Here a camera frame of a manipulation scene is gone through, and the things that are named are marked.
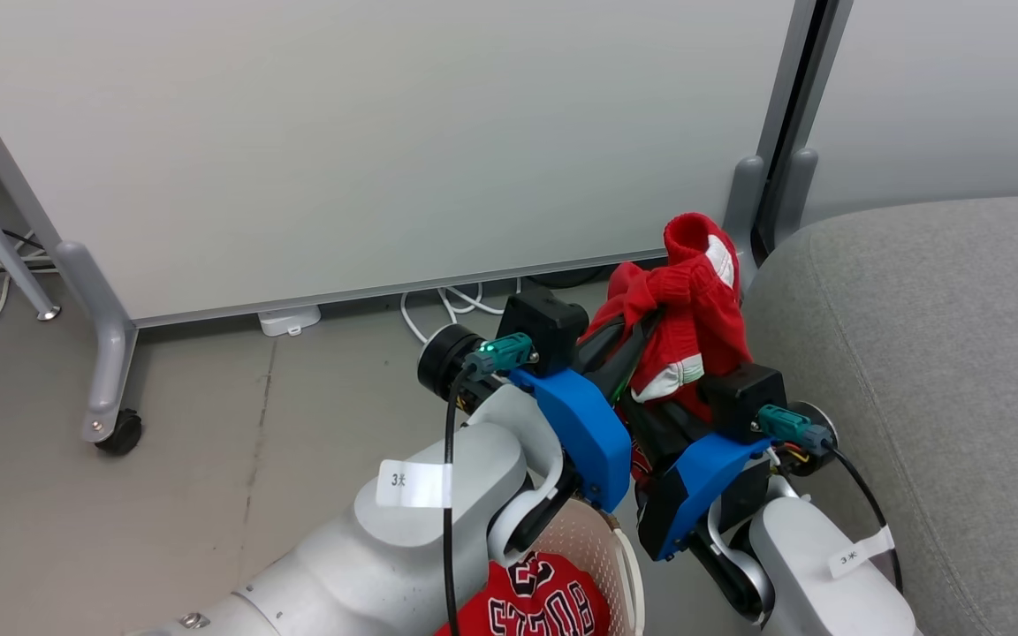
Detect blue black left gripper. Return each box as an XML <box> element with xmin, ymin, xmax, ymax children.
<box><xmin>509</xmin><ymin>308</ymin><xmax>663</xmax><ymax>515</ymax></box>

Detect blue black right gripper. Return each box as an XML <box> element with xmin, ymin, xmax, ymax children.
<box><xmin>621</xmin><ymin>401</ymin><xmax>772</xmax><ymax>563</ymax></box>

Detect red shorts with white trim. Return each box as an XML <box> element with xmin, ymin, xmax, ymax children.
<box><xmin>581</xmin><ymin>212</ymin><xmax>753</xmax><ymax>423</ymax></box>

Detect cream perforated laundry basket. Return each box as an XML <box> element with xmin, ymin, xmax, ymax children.
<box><xmin>491</xmin><ymin>502</ymin><xmax>648</xmax><ymax>636</ymax></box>

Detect red basketball jersey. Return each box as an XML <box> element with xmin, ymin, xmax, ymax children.
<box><xmin>434</xmin><ymin>551</ymin><xmax>612</xmax><ymax>636</ymax></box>

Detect grey fabric sofa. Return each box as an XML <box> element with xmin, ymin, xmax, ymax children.
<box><xmin>741</xmin><ymin>193</ymin><xmax>1018</xmax><ymax>636</ymax></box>

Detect wide white partition panel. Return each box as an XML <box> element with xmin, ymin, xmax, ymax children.
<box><xmin>0</xmin><ymin>0</ymin><xmax>821</xmax><ymax>329</ymax></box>

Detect small white power strip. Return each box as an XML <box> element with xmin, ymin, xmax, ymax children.
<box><xmin>258</xmin><ymin>304</ymin><xmax>323</xmax><ymax>338</ymax></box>

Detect narrow white partition panel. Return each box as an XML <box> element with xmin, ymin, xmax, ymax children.
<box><xmin>799</xmin><ymin>0</ymin><xmax>1018</xmax><ymax>227</ymax></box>

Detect black caster wheel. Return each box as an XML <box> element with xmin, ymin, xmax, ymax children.
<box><xmin>95</xmin><ymin>410</ymin><xmax>144</xmax><ymax>457</ymax></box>

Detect grey partition foot with caster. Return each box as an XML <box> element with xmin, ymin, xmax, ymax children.
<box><xmin>54</xmin><ymin>239</ymin><xmax>140</xmax><ymax>443</ymax></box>

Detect black cable under partition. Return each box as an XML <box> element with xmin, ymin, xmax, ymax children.
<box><xmin>543</xmin><ymin>265</ymin><xmax>609</xmax><ymax>292</ymax></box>

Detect green left camera cable connector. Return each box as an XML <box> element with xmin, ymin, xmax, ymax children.
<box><xmin>464</xmin><ymin>332</ymin><xmax>536</xmax><ymax>377</ymax></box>

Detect green camera cable connector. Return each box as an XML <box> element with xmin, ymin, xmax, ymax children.
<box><xmin>464</xmin><ymin>332</ymin><xmax>536</xmax><ymax>377</ymax></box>
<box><xmin>756</xmin><ymin>404</ymin><xmax>832</xmax><ymax>457</ymax></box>

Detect green right camera cable connector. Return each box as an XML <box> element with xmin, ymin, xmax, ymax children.
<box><xmin>756</xmin><ymin>404</ymin><xmax>832</xmax><ymax>457</ymax></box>

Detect coiled white cable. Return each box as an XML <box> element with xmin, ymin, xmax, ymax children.
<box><xmin>399</xmin><ymin>277</ymin><xmax>524</xmax><ymax>346</ymax></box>

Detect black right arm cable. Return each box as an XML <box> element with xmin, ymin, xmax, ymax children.
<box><xmin>827</xmin><ymin>446</ymin><xmax>904</xmax><ymax>594</ymax></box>

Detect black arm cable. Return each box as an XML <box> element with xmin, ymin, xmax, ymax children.
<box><xmin>442</xmin><ymin>367</ymin><xmax>476</xmax><ymax>636</ymax></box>
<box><xmin>827</xmin><ymin>446</ymin><xmax>904</xmax><ymax>594</ymax></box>

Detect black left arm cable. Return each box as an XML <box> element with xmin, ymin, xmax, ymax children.
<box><xmin>442</xmin><ymin>367</ymin><xmax>476</xmax><ymax>636</ymax></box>

